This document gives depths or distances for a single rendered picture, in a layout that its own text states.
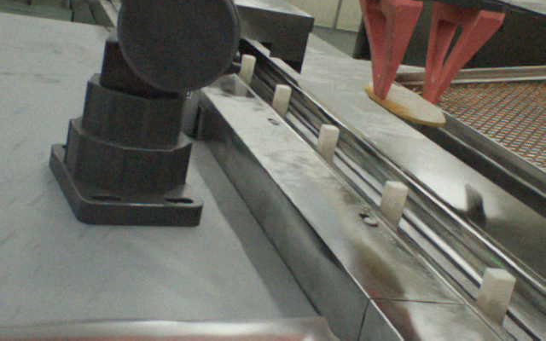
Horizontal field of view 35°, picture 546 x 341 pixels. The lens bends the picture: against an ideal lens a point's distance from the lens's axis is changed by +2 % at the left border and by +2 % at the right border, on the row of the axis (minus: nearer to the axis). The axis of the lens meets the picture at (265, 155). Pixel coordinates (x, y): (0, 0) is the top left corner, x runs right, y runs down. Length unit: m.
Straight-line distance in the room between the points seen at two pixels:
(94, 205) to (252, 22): 0.53
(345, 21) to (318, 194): 7.66
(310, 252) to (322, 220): 0.03
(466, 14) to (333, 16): 7.56
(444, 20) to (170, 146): 0.22
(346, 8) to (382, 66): 7.60
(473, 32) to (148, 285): 0.27
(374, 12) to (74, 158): 0.23
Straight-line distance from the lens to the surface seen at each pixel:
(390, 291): 0.46
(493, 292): 0.50
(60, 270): 0.51
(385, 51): 0.60
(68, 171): 0.62
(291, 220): 0.55
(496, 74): 0.95
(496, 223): 0.77
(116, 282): 0.50
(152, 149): 0.59
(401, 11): 0.58
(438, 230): 0.61
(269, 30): 1.06
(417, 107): 0.59
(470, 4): 0.59
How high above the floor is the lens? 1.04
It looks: 16 degrees down
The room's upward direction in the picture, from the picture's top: 12 degrees clockwise
